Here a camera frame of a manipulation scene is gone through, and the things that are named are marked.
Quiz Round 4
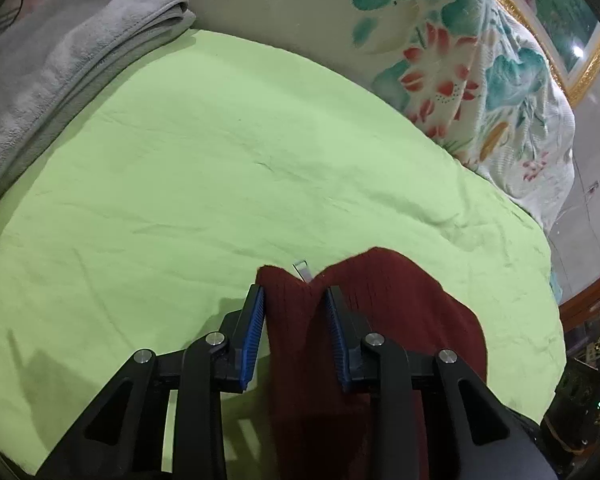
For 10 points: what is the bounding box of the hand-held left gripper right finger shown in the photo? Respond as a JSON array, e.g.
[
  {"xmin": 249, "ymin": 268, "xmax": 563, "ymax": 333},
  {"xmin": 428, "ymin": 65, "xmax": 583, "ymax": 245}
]
[{"xmin": 324, "ymin": 285, "xmax": 557, "ymax": 480}]

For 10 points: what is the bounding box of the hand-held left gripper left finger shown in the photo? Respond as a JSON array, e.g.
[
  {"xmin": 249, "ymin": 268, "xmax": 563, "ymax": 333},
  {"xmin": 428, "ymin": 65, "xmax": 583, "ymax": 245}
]
[{"xmin": 37, "ymin": 284, "xmax": 267, "ymax": 480}]

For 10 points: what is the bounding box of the dark red knit sweater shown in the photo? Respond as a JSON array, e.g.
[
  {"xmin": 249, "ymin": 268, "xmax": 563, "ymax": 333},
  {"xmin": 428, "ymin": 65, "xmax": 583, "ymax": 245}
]
[{"xmin": 256, "ymin": 246, "xmax": 490, "ymax": 480}]

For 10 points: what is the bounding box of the light green bed sheet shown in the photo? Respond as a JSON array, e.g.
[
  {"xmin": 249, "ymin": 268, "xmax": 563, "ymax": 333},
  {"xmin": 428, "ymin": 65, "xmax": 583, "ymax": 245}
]
[{"xmin": 0, "ymin": 29, "xmax": 567, "ymax": 476}]

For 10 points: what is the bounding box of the dark ornate stand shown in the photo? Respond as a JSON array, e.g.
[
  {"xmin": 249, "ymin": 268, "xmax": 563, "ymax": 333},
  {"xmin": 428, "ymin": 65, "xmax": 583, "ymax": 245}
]
[{"xmin": 539, "ymin": 327, "xmax": 600, "ymax": 463}]

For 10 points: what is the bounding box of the wooden cabinet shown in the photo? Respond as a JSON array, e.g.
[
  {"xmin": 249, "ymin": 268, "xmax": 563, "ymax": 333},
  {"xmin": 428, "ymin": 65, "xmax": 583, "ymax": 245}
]
[{"xmin": 555, "ymin": 264, "xmax": 600, "ymax": 343}]

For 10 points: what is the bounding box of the floral printed quilt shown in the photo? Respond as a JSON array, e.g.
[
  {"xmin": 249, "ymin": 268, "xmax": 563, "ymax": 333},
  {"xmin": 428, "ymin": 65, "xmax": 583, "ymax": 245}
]
[{"xmin": 186, "ymin": 0, "xmax": 577, "ymax": 232}]

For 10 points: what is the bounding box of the grey folded blanket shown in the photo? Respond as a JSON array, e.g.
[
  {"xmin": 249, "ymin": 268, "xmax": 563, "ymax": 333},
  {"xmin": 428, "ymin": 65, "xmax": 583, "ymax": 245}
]
[{"xmin": 0, "ymin": 0, "xmax": 197, "ymax": 222}]

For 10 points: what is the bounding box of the gold framed picture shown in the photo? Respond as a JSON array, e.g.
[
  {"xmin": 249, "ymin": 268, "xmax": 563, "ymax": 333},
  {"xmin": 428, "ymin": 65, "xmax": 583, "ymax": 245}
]
[{"xmin": 480, "ymin": 0, "xmax": 600, "ymax": 109}]

